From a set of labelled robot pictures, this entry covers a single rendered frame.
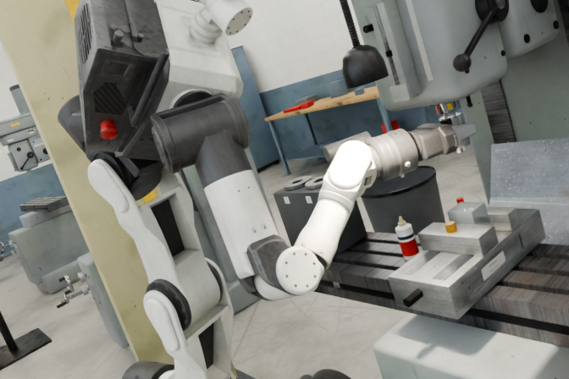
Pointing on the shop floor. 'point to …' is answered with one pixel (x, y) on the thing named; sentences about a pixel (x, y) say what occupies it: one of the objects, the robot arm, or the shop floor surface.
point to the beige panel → (63, 21)
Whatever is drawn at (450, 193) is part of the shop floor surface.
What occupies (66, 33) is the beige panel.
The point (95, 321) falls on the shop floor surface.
